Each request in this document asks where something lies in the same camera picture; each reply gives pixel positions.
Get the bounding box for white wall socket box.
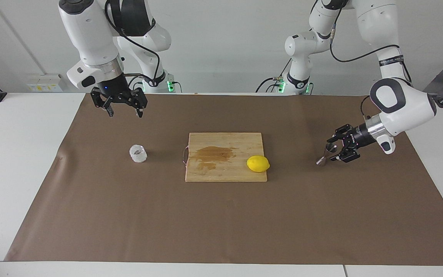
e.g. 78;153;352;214
27;74;65;93

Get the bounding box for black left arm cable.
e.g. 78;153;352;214
329;23;412;116

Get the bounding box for steel jigger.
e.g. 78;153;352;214
316;143;338;167

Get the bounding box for black base cables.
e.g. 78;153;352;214
255;60;284;93
127;75;145;93

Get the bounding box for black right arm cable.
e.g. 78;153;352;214
104;0;162;88

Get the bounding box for black right base cables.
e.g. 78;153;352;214
127;75;145;93

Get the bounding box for brown paper table mat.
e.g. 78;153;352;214
4;92;443;266

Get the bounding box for yellow lemon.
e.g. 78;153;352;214
246;155;271;173

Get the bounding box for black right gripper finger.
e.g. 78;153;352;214
128;88;148;118
91;87;115;117

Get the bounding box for black left base cables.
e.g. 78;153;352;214
255;60;284;93

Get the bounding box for wooden cutting board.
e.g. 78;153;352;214
182;132;268;183

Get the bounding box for clear glass cup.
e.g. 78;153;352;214
129;145;148;164

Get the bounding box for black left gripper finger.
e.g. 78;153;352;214
327;124;353;144
330;147;360;164

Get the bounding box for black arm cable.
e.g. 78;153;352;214
104;0;162;88
329;23;412;116

